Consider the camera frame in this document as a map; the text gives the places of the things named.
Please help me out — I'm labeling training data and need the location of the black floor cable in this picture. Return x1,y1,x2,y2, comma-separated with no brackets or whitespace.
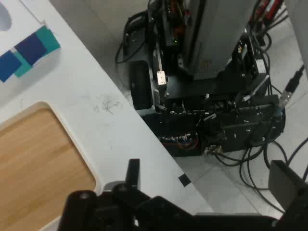
215,138,308,214

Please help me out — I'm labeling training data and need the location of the grey metal equipment housing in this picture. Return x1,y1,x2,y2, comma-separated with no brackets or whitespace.
190,0,257,81

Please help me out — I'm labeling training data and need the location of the wooden tray with white rim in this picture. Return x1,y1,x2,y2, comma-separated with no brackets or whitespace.
0,101,101,231

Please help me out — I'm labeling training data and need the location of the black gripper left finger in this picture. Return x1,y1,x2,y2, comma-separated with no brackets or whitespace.
60,158,150,231

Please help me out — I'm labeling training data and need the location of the black tape marker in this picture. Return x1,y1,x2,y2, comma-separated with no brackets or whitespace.
178,173,192,187

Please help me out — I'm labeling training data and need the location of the black floor equipment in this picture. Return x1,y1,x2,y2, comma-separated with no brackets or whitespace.
115,0,287,157

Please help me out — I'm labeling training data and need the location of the black cable with metal plug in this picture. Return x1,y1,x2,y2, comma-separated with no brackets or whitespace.
274,64,305,117

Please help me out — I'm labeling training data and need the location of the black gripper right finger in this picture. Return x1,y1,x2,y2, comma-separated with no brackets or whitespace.
268,160,308,231

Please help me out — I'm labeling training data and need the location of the white and blue cardboard box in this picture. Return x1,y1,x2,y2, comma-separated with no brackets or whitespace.
0,0,62,104

